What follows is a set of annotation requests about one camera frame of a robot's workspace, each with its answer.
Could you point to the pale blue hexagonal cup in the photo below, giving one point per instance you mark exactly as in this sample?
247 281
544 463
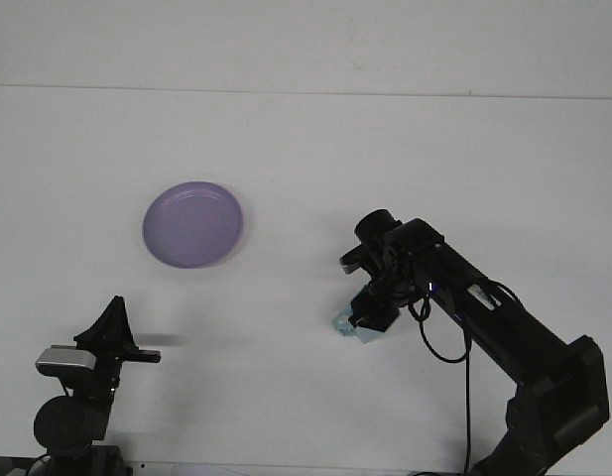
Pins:
341 322

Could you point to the pale purple round plate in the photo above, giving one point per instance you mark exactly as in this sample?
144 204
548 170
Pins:
192 225

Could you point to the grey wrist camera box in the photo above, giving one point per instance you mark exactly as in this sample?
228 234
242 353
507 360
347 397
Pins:
352 260
65 361

